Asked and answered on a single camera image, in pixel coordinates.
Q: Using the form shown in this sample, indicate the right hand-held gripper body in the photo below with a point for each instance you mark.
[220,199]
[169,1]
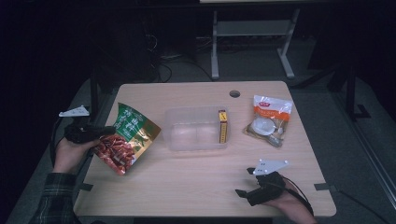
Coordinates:
[269,183]

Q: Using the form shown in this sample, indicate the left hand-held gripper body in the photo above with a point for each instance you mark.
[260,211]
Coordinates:
[79,133]

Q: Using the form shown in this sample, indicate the green and red snack bag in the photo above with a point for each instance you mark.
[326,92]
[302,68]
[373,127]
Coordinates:
[130,137]

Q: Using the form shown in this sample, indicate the yellow box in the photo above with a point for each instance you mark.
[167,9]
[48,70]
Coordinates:
[223,126]

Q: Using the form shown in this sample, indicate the clear plastic container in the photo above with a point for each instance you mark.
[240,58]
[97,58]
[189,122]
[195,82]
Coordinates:
[193,133]

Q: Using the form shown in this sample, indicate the person's left hand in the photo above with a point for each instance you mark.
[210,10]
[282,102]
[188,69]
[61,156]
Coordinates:
[70,155]

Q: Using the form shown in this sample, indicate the person's right hand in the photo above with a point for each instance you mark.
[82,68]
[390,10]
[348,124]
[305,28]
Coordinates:
[289,205]

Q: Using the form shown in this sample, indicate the white and orange snack bag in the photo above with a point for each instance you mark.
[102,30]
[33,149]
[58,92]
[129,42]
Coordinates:
[269,124]

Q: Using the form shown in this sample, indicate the black tape strip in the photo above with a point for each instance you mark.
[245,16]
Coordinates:
[86,187]
[323,186]

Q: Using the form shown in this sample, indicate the black metal stand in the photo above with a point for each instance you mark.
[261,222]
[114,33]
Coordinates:
[351,93]

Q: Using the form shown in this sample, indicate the white metal stand frame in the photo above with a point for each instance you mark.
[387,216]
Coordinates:
[253,29]

